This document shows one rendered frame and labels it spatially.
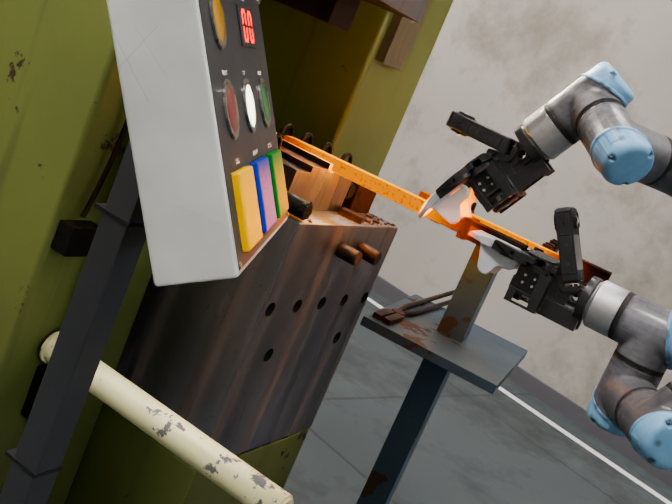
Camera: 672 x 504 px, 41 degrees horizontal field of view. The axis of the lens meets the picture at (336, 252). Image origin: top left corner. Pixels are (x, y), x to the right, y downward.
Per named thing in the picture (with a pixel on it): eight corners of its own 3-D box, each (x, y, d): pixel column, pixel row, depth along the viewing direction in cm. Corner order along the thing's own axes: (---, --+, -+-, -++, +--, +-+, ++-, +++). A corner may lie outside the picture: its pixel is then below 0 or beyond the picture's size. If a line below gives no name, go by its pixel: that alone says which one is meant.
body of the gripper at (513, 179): (482, 215, 137) (547, 167, 132) (452, 170, 139) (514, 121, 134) (498, 216, 144) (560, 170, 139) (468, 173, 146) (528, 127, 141)
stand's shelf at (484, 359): (524, 358, 212) (527, 350, 212) (492, 394, 175) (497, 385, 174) (412, 301, 221) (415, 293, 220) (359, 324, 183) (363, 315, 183)
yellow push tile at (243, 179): (263, 237, 92) (253, 164, 90) (250, 251, 84) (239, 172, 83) (246, 239, 92) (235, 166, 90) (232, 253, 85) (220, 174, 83)
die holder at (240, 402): (310, 427, 181) (399, 227, 172) (197, 470, 147) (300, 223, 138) (116, 299, 204) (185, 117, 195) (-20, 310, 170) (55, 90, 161)
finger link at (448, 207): (430, 239, 140) (478, 205, 138) (409, 208, 141) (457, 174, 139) (435, 241, 143) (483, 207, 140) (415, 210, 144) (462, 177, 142)
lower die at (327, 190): (339, 211, 161) (357, 168, 159) (281, 207, 143) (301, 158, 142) (169, 123, 178) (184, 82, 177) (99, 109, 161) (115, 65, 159)
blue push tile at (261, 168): (278, 221, 101) (268, 155, 100) (267, 233, 94) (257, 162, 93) (262, 223, 102) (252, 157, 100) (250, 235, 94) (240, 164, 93)
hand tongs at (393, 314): (453, 292, 240) (455, 288, 239) (467, 299, 238) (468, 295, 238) (371, 316, 185) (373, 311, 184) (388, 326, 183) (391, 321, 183)
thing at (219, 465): (287, 523, 118) (302, 489, 117) (265, 535, 113) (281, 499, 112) (61, 360, 136) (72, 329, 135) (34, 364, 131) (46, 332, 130)
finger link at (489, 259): (451, 260, 139) (505, 286, 136) (467, 225, 138) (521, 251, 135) (457, 259, 142) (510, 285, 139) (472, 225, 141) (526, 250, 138)
